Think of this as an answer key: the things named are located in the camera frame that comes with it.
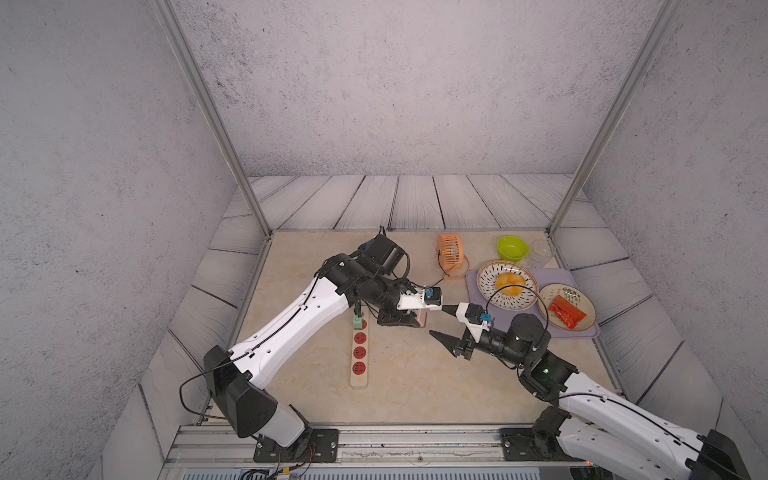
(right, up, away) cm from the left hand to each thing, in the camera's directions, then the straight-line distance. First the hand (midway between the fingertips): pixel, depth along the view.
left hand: (420, 311), depth 70 cm
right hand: (+4, -2, -1) cm, 5 cm away
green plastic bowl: (+38, +15, +43) cm, 59 cm away
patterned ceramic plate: (+26, +2, +34) cm, 43 cm away
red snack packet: (+48, -5, +24) cm, 54 cm away
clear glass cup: (+47, +13, +40) cm, 63 cm away
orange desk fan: (+13, +14, +32) cm, 37 cm away
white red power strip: (-16, -16, +17) cm, 28 cm away
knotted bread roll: (+33, +5, +32) cm, 46 cm away
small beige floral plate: (+52, 0, +29) cm, 60 cm away
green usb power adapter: (-17, -6, +17) cm, 25 cm away
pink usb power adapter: (0, -1, -3) cm, 3 cm away
